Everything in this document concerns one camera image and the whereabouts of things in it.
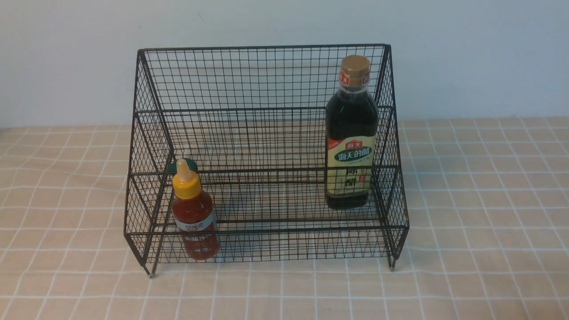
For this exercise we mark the dark vinegar bottle yellow label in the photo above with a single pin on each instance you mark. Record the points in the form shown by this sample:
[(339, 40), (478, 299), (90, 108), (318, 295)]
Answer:
[(351, 123)]

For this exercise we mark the red sauce bottle yellow cap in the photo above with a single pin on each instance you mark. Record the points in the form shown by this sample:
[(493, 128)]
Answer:
[(194, 213)]

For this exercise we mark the green cap seasoning jar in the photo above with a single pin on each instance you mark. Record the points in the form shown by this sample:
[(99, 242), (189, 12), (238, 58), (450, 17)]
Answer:
[(172, 168)]

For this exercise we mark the beige checkered tablecloth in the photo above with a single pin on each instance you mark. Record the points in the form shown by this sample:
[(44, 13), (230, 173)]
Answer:
[(488, 208)]

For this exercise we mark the black wire mesh shelf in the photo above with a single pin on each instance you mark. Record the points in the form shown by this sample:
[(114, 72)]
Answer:
[(253, 119)]

